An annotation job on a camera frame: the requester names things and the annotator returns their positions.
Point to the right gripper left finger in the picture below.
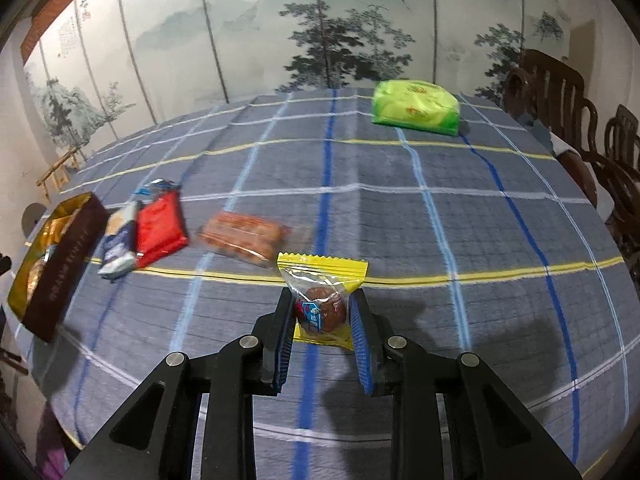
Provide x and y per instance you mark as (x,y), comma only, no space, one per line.
(152,435)

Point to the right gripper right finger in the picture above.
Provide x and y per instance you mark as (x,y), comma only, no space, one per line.
(450,416)

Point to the blue soda cracker pack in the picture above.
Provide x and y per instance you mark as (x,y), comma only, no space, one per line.
(119,244)

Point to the yellow cake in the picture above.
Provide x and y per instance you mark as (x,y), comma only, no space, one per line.
(321,287)

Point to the blue dark candy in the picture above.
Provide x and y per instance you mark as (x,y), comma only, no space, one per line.
(156,188)

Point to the clear fried twist snack bag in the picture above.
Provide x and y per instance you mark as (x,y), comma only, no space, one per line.
(34,275)

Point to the purple sleeved forearm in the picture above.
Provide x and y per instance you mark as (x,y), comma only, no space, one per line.
(51,460)

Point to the blue plaid tablecloth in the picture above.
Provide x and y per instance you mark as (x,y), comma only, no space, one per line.
(476,242)

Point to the gold and maroon toffee tin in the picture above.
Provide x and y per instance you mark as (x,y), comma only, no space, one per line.
(68,237)

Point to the red snack packet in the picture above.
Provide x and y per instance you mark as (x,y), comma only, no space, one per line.
(161,229)

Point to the clear orange cracker pack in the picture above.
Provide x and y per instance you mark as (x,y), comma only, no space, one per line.
(252,239)

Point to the round stone disc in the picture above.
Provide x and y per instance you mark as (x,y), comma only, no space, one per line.
(31,216)

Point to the small bamboo stool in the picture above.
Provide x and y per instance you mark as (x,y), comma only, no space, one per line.
(59,173)

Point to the dark wooden chair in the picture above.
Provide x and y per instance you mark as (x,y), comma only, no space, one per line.
(554,94)
(610,181)

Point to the green tissue pack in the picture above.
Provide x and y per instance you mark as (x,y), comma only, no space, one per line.
(417,105)

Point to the painted folding screen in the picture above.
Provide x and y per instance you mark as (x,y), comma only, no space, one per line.
(100,70)

